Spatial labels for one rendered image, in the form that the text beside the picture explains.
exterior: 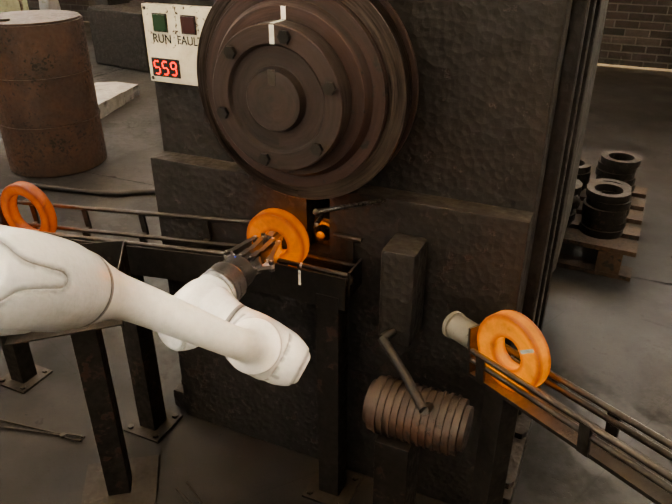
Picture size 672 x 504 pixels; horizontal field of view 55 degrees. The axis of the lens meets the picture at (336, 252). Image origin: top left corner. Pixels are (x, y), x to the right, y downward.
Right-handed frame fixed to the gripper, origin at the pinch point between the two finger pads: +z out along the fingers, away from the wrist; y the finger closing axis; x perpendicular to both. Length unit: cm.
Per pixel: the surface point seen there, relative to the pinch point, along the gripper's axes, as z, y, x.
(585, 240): 154, 65, -70
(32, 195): 0, -78, -4
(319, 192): -2.2, 12.7, 14.0
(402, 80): -1.0, 30.0, 39.3
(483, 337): -13, 52, -5
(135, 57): 388, -374, -82
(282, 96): -10.3, 9.7, 36.9
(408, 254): -2.9, 33.2, 3.5
